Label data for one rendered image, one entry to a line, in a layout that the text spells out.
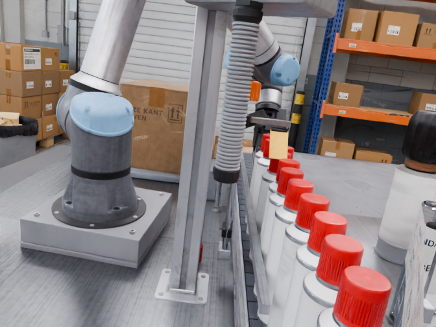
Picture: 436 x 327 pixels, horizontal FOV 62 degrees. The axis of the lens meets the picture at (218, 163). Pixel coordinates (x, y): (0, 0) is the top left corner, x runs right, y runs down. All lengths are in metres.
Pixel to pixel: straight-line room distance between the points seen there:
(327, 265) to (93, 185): 0.51
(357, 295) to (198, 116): 0.36
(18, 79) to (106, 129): 3.46
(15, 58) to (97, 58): 3.31
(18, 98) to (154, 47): 1.86
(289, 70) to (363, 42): 3.39
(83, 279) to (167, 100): 0.64
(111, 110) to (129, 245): 0.25
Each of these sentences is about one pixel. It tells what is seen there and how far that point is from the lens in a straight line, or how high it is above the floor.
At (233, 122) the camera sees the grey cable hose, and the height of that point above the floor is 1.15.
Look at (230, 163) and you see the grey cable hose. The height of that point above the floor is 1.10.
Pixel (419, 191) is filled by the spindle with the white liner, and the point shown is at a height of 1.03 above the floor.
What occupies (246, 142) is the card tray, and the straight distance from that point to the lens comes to 1.78.
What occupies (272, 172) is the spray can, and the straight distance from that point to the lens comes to 0.61.
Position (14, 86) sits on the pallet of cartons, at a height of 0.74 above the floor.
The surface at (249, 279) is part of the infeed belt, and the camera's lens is 0.63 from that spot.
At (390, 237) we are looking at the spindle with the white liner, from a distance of 0.80.
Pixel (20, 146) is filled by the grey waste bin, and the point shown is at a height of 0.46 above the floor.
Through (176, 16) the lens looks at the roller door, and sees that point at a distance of 5.03.
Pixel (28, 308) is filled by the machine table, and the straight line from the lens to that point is 0.65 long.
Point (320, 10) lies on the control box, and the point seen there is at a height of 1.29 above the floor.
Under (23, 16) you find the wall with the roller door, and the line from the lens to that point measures 6.04.
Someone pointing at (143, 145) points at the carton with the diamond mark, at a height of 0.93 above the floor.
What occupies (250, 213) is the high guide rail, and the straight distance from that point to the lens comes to 0.66.
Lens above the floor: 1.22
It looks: 16 degrees down
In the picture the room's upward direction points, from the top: 7 degrees clockwise
